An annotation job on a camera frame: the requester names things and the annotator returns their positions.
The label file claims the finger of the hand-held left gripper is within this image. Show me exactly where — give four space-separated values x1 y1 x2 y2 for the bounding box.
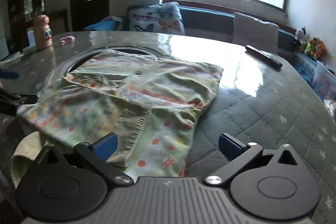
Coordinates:
0 88 37 109
0 68 19 80

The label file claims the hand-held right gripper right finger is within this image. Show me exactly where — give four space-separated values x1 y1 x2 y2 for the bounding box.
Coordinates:
204 133 302 186

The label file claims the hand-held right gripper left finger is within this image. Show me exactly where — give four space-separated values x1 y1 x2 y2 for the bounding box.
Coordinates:
35 132 133 186

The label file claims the green patterned children's jacket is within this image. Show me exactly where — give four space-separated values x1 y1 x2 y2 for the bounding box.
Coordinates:
10 49 223 188

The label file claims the white tissue paper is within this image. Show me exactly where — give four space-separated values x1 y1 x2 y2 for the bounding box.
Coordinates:
0 52 25 63

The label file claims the white box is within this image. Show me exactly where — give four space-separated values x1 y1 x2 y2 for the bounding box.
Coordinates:
26 30 36 50

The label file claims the pink cartoon face bottle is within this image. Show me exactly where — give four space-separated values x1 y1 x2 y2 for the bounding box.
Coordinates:
32 15 54 51

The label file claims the round metal table basin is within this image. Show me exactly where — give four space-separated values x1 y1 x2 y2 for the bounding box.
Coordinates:
47 46 159 83

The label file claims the dark wooden display cabinet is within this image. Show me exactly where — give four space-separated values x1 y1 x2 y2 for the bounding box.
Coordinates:
7 0 46 51

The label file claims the black remote control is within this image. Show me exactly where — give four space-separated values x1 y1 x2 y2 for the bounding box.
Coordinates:
245 45 283 70

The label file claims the blue cushion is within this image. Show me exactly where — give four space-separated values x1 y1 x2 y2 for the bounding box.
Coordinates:
84 22 117 31

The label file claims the olive cloth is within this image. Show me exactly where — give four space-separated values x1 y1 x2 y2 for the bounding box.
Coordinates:
101 16 124 30

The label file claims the plain white pillow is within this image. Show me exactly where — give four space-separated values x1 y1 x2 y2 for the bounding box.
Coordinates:
232 12 279 52

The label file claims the clear plastic storage box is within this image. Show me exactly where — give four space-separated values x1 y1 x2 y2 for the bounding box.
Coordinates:
312 60 336 94

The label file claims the blue sofa bench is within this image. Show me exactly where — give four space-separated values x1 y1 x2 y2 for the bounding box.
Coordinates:
84 0 326 75

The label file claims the brown bear plush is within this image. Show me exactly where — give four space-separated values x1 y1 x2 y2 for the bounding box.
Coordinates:
304 38 319 56

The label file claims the orange fox plush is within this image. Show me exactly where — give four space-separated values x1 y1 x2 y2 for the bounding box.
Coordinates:
314 39 326 59

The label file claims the butterfly print pillow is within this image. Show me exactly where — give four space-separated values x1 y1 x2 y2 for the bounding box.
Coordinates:
129 2 185 35

